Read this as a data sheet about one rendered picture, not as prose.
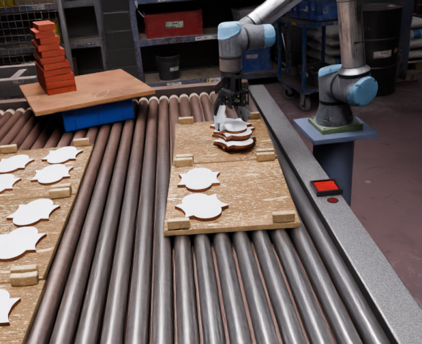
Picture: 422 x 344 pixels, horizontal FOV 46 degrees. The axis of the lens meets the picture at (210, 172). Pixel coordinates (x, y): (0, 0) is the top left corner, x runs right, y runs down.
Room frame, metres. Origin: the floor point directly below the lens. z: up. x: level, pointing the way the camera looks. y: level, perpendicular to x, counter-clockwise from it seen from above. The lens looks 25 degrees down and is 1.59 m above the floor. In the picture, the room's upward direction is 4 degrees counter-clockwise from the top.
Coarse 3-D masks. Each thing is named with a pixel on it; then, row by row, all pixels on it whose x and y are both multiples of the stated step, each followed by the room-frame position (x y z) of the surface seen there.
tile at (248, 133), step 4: (248, 128) 1.63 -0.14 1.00; (252, 128) 1.64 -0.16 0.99; (216, 132) 1.63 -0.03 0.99; (244, 132) 1.59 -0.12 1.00; (248, 132) 1.59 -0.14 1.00; (224, 136) 1.59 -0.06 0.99; (228, 136) 1.58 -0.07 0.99; (232, 136) 1.58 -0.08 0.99; (236, 136) 1.57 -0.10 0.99; (240, 136) 1.57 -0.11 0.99; (244, 136) 1.57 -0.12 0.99; (248, 136) 1.58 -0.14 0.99
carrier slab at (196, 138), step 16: (176, 128) 1.85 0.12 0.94; (192, 128) 1.84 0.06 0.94; (208, 128) 1.83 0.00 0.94; (256, 128) 1.79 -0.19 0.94; (176, 144) 1.68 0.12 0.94; (192, 144) 1.67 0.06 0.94; (208, 144) 1.66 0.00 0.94; (256, 144) 1.63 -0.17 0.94; (272, 144) 1.62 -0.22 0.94; (208, 160) 1.51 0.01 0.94; (224, 160) 1.50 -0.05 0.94; (240, 160) 1.50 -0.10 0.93
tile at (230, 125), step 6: (228, 120) 1.70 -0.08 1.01; (234, 120) 1.69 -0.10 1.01; (240, 120) 1.69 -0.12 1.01; (210, 126) 1.66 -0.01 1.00; (222, 126) 1.64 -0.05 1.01; (228, 126) 1.63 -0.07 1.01; (234, 126) 1.63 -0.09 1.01; (240, 126) 1.63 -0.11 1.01; (246, 126) 1.62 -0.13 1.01; (222, 132) 1.60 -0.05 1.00; (228, 132) 1.60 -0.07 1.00; (234, 132) 1.59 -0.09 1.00; (240, 132) 1.59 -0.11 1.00
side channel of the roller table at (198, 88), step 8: (160, 88) 2.43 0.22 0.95; (168, 88) 2.42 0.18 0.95; (176, 88) 2.42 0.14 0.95; (184, 88) 2.42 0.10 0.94; (192, 88) 2.42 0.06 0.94; (200, 88) 2.42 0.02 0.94; (208, 88) 2.42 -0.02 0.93; (248, 88) 2.44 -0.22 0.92; (144, 96) 2.41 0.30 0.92; (160, 96) 2.41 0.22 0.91; (168, 96) 2.41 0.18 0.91; (0, 104) 2.37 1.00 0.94; (8, 104) 2.37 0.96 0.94; (16, 104) 2.37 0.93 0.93; (24, 104) 2.37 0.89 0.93
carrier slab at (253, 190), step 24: (192, 168) 1.46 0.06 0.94; (216, 168) 1.45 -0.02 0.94; (240, 168) 1.44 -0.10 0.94; (264, 168) 1.42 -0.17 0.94; (168, 192) 1.30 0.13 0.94; (192, 192) 1.29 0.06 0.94; (216, 192) 1.28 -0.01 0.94; (240, 192) 1.27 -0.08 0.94; (264, 192) 1.26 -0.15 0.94; (288, 192) 1.24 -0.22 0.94; (168, 216) 1.16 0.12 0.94; (240, 216) 1.13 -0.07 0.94; (264, 216) 1.12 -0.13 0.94
